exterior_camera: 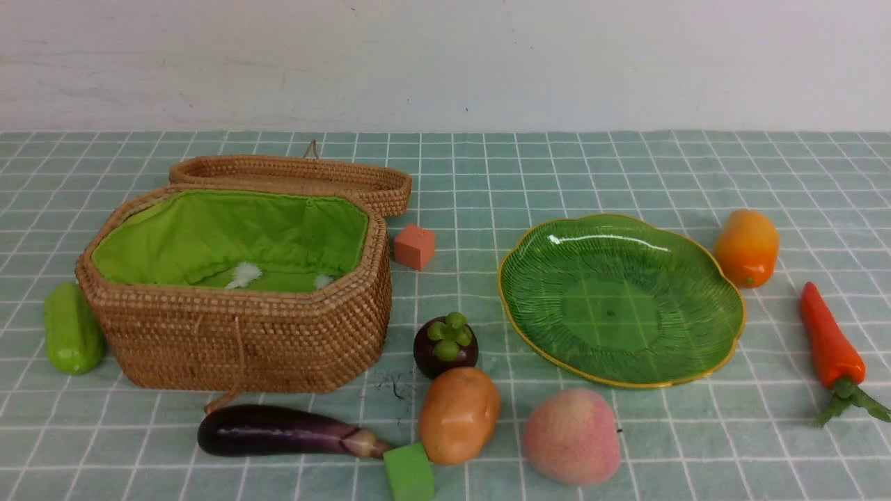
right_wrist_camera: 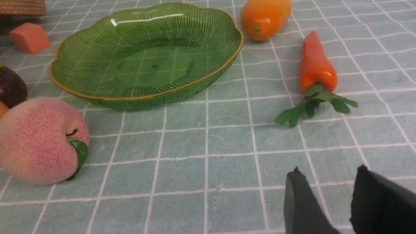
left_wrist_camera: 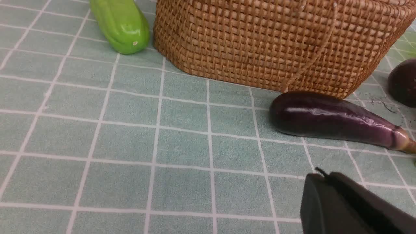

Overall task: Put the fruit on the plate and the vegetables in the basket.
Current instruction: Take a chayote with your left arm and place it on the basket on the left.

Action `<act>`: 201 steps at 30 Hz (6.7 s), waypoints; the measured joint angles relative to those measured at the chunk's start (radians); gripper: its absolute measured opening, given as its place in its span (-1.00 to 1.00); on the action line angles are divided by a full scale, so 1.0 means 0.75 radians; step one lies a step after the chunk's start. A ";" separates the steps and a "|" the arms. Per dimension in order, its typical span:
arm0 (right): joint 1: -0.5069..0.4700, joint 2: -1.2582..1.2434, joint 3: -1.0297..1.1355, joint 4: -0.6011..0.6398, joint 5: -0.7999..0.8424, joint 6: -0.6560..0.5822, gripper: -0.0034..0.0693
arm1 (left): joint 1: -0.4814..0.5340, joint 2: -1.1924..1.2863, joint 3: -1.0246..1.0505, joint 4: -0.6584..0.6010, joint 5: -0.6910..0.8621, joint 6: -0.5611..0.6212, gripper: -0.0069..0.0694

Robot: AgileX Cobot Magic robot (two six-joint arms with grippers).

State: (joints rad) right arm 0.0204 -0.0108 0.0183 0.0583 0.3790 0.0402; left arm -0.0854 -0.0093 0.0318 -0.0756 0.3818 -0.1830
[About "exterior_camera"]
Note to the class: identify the dark purple mangosteen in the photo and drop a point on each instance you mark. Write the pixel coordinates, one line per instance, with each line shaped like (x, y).
(445, 343)

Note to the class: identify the brown potato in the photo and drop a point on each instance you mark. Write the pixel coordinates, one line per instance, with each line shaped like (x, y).
(459, 415)

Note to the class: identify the pink peach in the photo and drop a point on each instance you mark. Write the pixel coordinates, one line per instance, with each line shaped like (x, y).
(572, 438)

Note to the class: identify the purple eggplant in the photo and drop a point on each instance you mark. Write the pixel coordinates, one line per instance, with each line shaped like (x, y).
(269, 430)

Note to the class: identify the orange yellow mango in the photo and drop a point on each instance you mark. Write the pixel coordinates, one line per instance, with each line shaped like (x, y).
(747, 249)

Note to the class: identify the green cucumber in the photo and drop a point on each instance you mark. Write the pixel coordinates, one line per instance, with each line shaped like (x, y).
(74, 341)

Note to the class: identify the orange carrot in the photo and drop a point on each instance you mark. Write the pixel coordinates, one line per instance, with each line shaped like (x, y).
(837, 363)

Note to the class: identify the orange foam cube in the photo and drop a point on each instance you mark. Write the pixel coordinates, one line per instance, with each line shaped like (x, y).
(414, 247)

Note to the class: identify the woven wicker basket lid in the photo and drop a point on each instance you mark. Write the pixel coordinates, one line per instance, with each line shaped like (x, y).
(385, 190)

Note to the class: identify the green leaf glass plate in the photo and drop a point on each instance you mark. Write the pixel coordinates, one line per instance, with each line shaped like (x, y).
(619, 302)

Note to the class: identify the woven wicker basket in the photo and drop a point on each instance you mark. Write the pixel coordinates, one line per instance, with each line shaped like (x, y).
(218, 288)

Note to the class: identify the green foam cube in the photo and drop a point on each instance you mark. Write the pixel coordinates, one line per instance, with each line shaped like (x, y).
(409, 472)

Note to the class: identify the green checkered tablecloth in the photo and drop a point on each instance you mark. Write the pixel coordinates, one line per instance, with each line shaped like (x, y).
(745, 434)

